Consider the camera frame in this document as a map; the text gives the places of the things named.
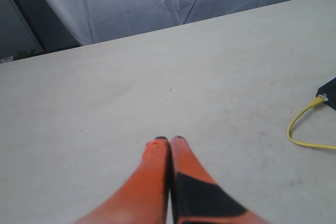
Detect green plant leaves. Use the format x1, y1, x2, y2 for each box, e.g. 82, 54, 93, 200
15, 49, 36, 60

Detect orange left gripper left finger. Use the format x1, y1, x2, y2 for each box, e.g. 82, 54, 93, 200
76, 137, 170, 223

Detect black network switch box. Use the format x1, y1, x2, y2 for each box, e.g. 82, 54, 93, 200
316, 78, 336, 110

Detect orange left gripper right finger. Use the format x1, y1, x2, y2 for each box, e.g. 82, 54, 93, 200
170, 136, 268, 223

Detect yellow ethernet cable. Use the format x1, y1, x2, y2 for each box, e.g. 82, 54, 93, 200
287, 93, 336, 150

